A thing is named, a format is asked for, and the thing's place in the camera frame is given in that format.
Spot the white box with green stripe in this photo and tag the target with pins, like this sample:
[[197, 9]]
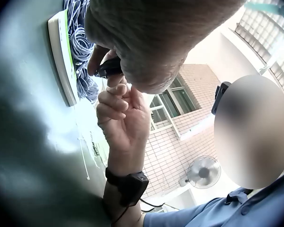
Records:
[[61, 54]]

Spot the sliding glass window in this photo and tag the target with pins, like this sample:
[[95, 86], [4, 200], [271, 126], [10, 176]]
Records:
[[172, 101]]

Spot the black handheld tool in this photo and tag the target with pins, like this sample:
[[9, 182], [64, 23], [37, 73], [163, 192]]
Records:
[[110, 67]]

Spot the person's left fingers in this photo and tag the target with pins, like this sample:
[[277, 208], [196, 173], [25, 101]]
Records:
[[95, 58]]

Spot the white wall fan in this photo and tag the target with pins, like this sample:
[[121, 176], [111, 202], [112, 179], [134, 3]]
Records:
[[204, 172]]

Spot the person's right hand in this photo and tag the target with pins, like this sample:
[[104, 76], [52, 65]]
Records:
[[129, 132]]

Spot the person's left hand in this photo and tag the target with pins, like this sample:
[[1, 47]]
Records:
[[146, 35]]

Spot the person's left thumb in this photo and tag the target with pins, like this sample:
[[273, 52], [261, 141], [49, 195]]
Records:
[[116, 81]]

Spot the window with metal grille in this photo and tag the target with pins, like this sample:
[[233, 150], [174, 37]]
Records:
[[265, 28]]

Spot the person's body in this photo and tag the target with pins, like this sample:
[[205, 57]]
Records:
[[203, 212]]

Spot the person's right fingers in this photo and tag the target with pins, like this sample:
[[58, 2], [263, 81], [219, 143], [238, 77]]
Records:
[[111, 104]]

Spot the person's right thumb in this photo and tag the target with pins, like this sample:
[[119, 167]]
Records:
[[136, 99]]

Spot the black wrist band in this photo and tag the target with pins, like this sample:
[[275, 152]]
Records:
[[126, 183]]

